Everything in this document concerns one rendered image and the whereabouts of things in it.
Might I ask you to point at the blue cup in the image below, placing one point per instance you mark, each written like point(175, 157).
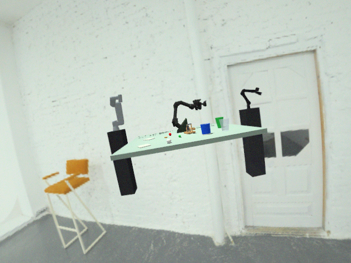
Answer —
point(206, 129)

